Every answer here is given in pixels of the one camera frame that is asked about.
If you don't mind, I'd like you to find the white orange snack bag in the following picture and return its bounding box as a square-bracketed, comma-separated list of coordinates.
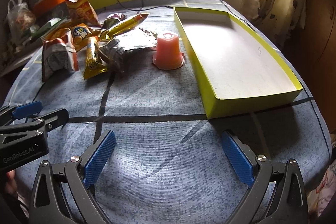
[42, 28, 79, 82]

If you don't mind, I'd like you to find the yellow candy stick pack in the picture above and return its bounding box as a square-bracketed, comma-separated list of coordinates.
[83, 36, 108, 80]

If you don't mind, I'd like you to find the pink jelly cup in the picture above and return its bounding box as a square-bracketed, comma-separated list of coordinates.
[152, 32, 185, 71]

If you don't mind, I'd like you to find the blue patterned tablecloth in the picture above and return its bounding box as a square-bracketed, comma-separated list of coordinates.
[5, 0, 331, 223]

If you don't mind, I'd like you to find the dark foil snack bag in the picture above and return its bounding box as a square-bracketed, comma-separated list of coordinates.
[97, 27, 157, 73]

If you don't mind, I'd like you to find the operator hand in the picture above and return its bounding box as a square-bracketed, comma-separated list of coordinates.
[5, 170, 18, 198]

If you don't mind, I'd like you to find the yellow-green cardboard tray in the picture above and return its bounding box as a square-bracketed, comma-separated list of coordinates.
[174, 7, 303, 119]

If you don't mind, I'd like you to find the striped prawn cracker bag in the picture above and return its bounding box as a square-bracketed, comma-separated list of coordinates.
[66, 0, 101, 27]

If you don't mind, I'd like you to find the pink purple snack packet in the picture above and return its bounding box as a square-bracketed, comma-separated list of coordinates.
[107, 13, 127, 21]

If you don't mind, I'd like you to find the white plastic bag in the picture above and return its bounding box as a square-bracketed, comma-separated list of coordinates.
[7, 0, 36, 45]

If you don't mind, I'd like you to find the long yellow snack tube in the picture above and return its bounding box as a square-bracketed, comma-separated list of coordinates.
[99, 12, 150, 39]

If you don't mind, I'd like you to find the golden chip bag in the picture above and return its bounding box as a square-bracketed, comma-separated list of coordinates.
[45, 23, 101, 52]

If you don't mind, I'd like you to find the green snack packet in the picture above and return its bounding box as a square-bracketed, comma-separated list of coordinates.
[102, 18, 121, 30]

